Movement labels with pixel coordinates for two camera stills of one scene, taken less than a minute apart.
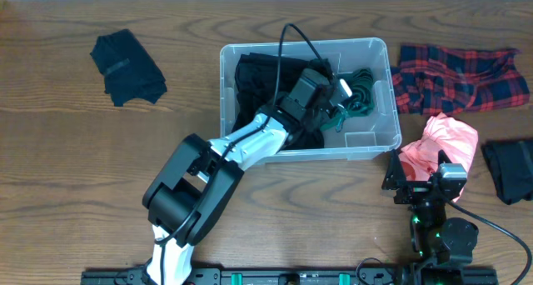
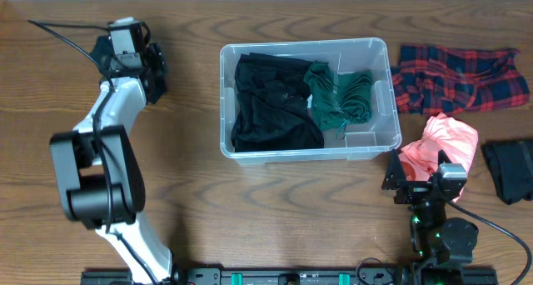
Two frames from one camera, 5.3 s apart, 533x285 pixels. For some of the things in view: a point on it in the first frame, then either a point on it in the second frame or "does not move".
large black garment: (262, 80) does not move
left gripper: (319, 118) -> (107, 59)
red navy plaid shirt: (432, 80) does not move
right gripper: (414, 190) does not move
